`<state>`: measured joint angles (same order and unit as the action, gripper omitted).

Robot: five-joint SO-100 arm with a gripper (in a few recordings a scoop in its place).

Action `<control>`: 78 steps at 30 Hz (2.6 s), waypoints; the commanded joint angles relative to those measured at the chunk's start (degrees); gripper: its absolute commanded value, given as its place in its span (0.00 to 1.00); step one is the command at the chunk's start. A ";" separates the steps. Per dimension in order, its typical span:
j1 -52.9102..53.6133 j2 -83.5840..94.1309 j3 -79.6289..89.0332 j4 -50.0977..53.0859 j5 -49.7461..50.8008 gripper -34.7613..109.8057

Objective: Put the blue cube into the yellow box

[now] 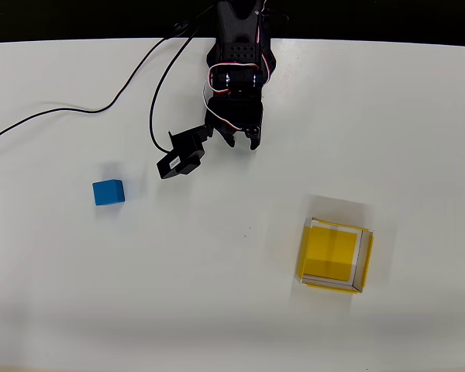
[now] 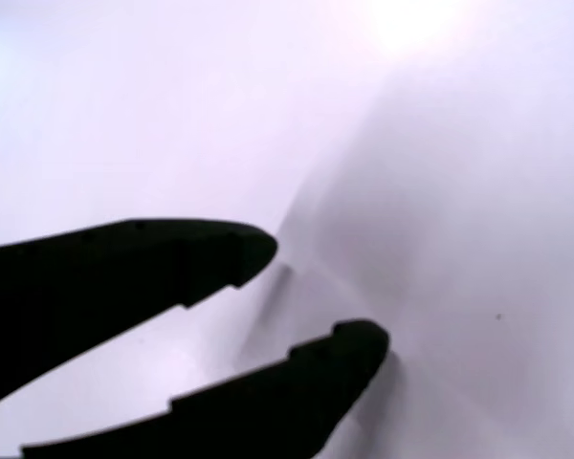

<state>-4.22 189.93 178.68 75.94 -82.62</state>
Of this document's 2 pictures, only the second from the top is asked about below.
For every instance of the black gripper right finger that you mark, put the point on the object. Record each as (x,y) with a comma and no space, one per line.
(277,406)

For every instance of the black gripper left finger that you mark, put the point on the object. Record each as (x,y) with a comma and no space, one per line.
(100,272)

